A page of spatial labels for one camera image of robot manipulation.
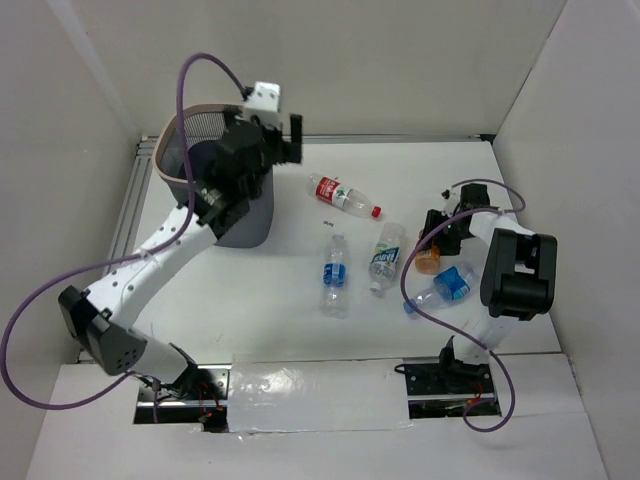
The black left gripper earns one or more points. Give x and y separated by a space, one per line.
293 138

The crushed bottle blue label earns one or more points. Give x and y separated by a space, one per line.
448 288

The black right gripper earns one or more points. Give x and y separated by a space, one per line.
446 248

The grey mesh waste bin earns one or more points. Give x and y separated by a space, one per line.
237 204

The orange juice bottle gold cap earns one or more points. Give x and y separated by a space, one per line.
427 261

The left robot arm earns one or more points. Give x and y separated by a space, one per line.
102 316

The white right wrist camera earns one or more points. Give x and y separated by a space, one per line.
451 197

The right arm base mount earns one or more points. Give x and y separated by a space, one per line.
433 392

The upright clear bottle blue label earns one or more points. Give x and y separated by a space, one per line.
334 296

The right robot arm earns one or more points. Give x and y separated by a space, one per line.
516 283

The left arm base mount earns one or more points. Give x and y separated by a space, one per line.
203 405

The aluminium frame rail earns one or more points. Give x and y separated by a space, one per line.
124 238

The clear bottle green blue label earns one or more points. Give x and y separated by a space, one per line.
383 265

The clear bottle red label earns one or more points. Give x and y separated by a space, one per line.
341 196

